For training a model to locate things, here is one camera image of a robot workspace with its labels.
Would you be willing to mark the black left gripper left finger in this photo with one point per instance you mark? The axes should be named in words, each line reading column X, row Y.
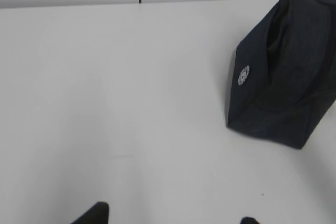
column 97, row 214

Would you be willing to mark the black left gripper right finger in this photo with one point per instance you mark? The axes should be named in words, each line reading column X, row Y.
column 249, row 220

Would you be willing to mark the navy blue lunch bag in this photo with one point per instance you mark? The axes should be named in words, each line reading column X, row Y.
column 284, row 73

